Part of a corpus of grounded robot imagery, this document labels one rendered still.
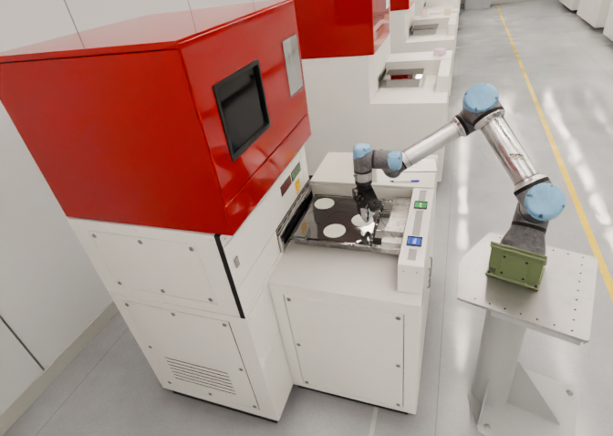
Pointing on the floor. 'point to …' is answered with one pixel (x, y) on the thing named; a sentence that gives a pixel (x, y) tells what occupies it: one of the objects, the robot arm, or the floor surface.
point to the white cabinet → (355, 343)
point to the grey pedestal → (516, 389)
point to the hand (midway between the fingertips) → (367, 221)
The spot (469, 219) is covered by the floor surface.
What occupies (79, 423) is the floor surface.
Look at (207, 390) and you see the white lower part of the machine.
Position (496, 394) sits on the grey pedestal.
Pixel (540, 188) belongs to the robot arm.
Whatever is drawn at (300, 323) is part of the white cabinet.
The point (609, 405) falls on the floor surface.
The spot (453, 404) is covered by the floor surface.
